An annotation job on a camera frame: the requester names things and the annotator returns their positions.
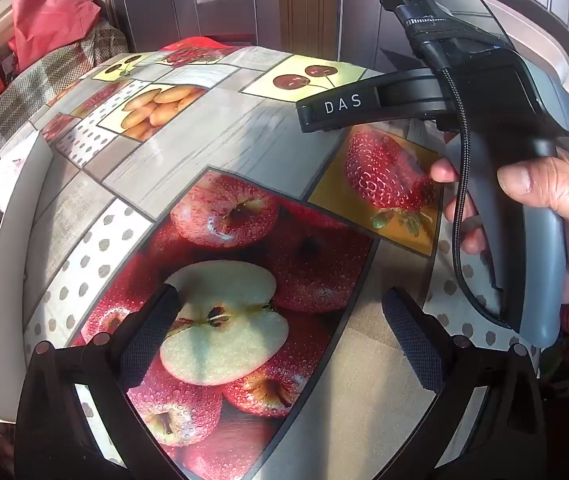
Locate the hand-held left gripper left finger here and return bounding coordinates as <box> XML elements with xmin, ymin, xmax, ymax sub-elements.
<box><xmin>14</xmin><ymin>282</ymin><xmax>185</xmax><ymax>480</ymax></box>

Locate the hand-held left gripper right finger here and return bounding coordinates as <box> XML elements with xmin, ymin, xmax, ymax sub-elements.
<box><xmin>382</xmin><ymin>286</ymin><xmax>548</xmax><ymax>480</ymax></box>

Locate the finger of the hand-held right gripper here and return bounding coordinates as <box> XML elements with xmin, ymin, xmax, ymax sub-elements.
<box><xmin>296</xmin><ymin>67</ymin><xmax>448</xmax><ymax>133</ymax></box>

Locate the white storage box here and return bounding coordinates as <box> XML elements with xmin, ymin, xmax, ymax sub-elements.
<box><xmin>0</xmin><ymin>132</ymin><xmax>55</xmax><ymax>421</ymax></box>

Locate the fruit print tablecloth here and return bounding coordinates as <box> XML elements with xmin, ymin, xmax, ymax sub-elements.
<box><xmin>24</xmin><ymin>37</ymin><xmax>540</xmax><ymax>480</ymax></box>

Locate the plaid checkered cloth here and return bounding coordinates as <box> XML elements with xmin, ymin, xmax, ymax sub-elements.
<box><xmin>0</xmin><ymin>25</ymin><xmax>130</xmax><ymax>176</ymax></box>

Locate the pink fabric bag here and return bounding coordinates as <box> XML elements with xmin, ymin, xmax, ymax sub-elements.
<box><xmin>9</xmin><ymin>0</ymin><xmax>102</xmax><ymax>73</ymax></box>

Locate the black braided cable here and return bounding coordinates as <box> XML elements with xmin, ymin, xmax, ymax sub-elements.
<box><xmin>395</xmin><ymin>4</ymin><xmax>515</xmax><ymax>328</ymax></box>

